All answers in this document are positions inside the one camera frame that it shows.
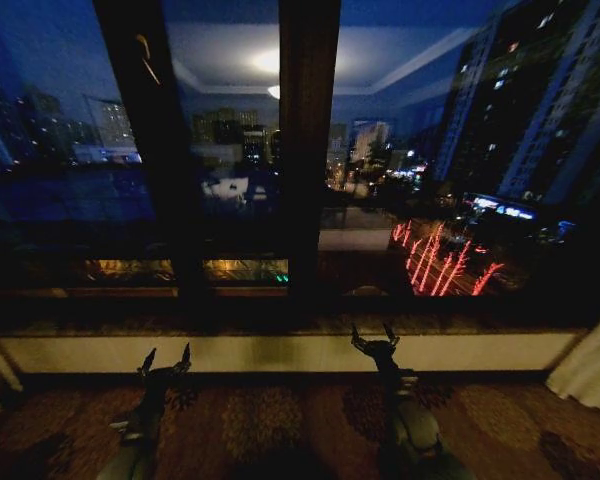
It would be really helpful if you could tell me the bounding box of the brown window frame post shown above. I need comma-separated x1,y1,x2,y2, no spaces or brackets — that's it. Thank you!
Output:
277,0,343,299

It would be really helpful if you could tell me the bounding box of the dark stone window sill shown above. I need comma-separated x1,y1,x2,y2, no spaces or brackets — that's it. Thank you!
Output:
0,312,597,343

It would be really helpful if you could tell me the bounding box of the pale curtain panel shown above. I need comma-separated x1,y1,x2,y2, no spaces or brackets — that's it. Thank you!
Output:
543,297,600,414

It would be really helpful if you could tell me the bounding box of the dark window frame post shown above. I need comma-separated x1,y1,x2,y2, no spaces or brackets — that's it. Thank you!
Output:
92,0,207,299

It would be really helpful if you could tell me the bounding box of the metal window handle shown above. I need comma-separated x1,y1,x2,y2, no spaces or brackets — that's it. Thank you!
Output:
133,32,163,87

